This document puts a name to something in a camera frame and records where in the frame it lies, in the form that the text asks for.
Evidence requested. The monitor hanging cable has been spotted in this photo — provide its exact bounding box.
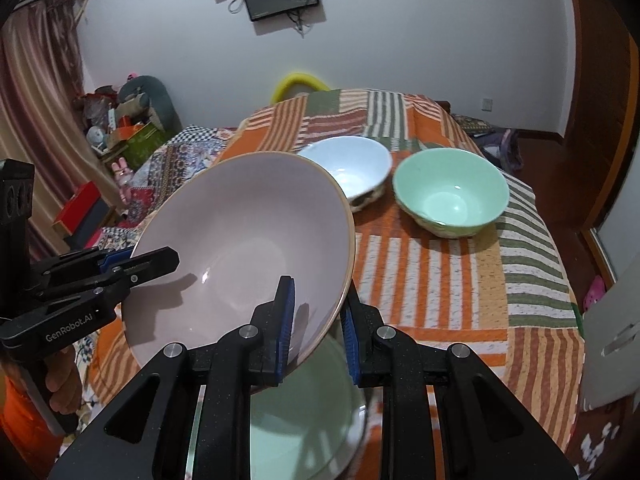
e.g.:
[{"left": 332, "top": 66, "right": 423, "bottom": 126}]
[{"left": 290, "top": 7, "right": 314, "bottom": 39}]

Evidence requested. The red box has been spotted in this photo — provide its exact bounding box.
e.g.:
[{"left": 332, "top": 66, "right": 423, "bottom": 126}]
[{"left": 52, "top": 181, "right": 101, "bottom": 236}]

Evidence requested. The white bowl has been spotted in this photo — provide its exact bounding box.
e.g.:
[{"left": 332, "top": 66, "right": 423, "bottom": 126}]
[{"left": 297, "top": 136, "right": 393, "bottom": 213}]

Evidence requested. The white plastic board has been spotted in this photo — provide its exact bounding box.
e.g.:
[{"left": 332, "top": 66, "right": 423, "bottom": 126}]
[{"left": 581, "top": 259, "right": 640, "bottom": 407}]

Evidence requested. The striped patchwork blanket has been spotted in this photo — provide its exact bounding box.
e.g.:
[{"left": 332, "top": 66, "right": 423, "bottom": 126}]
[{"left": 90, "top": 89, "right": 586, "bottom": 480}]

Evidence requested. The orange cloth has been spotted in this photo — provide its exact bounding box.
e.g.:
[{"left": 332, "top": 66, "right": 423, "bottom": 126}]
[{"left": 0, "top": 375, "right": 56, "bottom": 466}]

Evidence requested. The person's left hand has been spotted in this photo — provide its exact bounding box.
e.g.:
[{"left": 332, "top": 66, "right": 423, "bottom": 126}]
[{"left": 44, "top": 347, "right": 83, "bottom": 413}]

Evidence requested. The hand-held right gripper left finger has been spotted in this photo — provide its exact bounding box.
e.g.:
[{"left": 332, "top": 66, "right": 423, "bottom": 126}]
[{"left": 47, "top": 275, "right": 297, "bottom": 480}]

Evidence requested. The orange box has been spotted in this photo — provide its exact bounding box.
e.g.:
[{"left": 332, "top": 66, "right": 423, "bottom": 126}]
[{"left": 107, "top": 127, "right": 146, "bottom": 147}]

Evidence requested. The patterned quilt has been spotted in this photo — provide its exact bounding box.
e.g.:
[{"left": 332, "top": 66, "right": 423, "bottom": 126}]
[{"left": 75, "top": 125, "right": 241, "bottom": 271}]

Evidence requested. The white plate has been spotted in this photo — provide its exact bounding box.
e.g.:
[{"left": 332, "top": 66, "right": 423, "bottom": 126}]
[{"left": 185, "top": 385, "right": 366, "bottom": 480}]

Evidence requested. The wooden door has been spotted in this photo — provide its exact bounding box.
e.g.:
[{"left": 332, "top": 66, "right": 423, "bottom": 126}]
[{"left": 560, "top": 0, "right": 640, "bottom": 233}]

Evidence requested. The dark bag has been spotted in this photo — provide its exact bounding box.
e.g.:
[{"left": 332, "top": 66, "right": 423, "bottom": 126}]
[{"left": 450, "top": 112, "right": 523, "bottom": 173}]

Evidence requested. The green bowl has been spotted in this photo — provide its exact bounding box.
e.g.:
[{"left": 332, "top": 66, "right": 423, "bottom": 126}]
[{"left": 392, "top": 147, "right": 511, "bottom": 240}]

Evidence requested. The dark flat box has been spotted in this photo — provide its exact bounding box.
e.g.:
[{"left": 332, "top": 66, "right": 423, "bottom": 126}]
[{"left": 70, "top": 200, "right": 113, "bottom": 248}]

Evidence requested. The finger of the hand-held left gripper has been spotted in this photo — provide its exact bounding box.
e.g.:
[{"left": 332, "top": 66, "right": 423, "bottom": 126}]
[
  {"left": 42, "top": 249, "right": 133, "bottom": 286},
  {"left": 37, "top": 246, "right": 181, "bottom": 311}
]

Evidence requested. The red plastic bag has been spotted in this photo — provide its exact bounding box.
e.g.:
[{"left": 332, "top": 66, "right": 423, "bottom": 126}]
[{"left": 80, "top": 91, "right": 118, "bottom": 121}]

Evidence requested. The pink bunny toy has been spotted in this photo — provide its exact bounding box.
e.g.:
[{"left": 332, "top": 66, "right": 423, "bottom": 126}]
[{"left": 111, "top": 156, "right": 135, "bottom": 187}]

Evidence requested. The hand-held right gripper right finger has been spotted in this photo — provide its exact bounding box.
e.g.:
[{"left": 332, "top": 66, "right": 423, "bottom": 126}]
[{"left": 342, "top": 280, "right": 578, "bottom": 480}]

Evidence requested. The green cardboard box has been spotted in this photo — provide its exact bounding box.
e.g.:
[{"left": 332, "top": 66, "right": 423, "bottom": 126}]
[{"left": 122, "top": 122, "right": 168, "bottom": 166}]

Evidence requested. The yellow foam tube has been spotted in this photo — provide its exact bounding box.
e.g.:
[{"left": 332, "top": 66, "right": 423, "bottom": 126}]
[{"left": 272, "top": 72, "right": 328, "bottom": 103}]

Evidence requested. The striped brown curtain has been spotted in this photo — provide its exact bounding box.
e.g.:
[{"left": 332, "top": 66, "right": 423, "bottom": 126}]
[{"left": 0, "top": 0, "right": 101, "bottom": 261}]

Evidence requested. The pink bowl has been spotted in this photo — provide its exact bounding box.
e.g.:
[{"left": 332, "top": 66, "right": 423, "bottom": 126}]
[{"left": 121, "top": 151, "right": 357, "bottom": 396}]

